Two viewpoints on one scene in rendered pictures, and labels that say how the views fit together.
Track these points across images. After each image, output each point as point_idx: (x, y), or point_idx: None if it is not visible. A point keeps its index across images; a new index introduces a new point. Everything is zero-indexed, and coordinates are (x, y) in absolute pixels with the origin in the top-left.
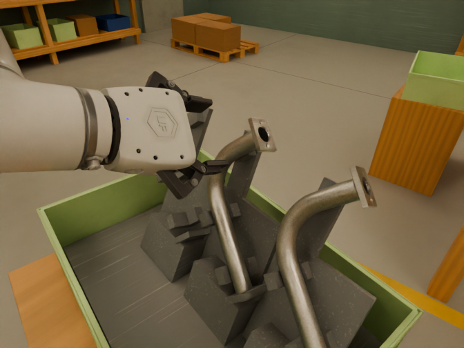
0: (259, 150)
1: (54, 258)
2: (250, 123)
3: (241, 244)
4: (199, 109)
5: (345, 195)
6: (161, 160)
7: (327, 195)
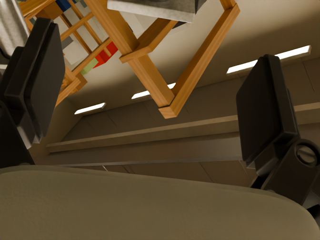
0: (107, 5)
1: None
2: (179, 14)
3: None
4: (254, 90)
5: (4, 48)
6: None
7: (2, 32)
